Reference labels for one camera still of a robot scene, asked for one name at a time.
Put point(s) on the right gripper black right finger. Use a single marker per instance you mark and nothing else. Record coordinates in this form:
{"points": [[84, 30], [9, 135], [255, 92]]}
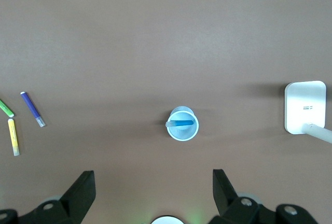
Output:
{"points": [[227, 203]]}

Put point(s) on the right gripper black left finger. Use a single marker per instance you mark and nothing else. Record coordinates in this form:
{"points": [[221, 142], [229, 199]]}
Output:
{"points": [[77, 200]]}

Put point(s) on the blue marker pen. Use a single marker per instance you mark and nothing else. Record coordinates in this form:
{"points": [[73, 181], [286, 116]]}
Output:
{"points": [[184, 123]]}

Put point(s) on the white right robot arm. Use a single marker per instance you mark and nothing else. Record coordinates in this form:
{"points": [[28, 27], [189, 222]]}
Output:
{"points": [[167, 220]]}

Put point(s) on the light blue plastic cup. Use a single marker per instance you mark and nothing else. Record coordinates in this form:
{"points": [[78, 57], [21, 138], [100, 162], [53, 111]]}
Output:
{"points": [[181, 134]]}

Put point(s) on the yellow marker pen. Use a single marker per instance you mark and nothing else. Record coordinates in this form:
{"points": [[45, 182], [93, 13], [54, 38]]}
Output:
{"points": [[13, 136]]}

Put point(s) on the purple marker pen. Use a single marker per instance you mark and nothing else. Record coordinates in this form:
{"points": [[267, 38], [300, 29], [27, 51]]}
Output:
{"points": [[31, 106]]}

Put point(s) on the green marker pen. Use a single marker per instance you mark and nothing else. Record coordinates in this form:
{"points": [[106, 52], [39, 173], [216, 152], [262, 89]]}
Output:
{"points": [[5, 108]]}

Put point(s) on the brown table cover sheet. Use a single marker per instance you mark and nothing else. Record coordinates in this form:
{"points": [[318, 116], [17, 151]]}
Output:
{"points": [[166, 40]]}

